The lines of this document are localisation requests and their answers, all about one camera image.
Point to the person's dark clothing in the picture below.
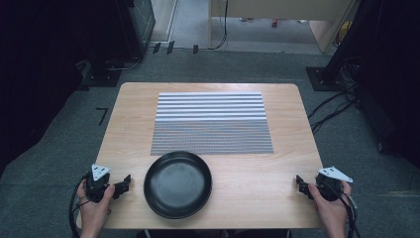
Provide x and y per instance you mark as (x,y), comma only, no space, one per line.
(214,234)

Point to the person's left hand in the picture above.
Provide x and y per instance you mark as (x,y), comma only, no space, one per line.
(94,208)

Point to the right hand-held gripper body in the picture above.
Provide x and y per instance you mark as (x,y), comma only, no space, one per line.
(330,185)

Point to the small red object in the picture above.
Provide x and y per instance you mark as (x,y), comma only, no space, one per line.
(274,22)

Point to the person's right hand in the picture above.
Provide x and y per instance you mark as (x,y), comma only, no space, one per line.
(330,211)

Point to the black stand base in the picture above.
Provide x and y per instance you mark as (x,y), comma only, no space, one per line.
(102,79)
(322,79)

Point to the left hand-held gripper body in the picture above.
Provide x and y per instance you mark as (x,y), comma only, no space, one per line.
(97,185)

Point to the yellow object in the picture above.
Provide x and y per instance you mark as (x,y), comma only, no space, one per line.
(345,31)

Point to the dark equipment cabinet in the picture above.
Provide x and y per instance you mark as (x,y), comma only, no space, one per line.
(142,23)

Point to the black curtain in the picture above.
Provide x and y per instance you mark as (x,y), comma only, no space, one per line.
(39,66)
(389,72)

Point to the black round plate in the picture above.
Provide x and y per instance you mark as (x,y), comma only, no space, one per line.
(178,185)

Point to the grey striped placemat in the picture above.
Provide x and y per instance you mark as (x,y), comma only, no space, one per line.
(211,125)

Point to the beige wooden desk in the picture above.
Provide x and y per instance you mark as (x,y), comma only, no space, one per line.
(280,8)

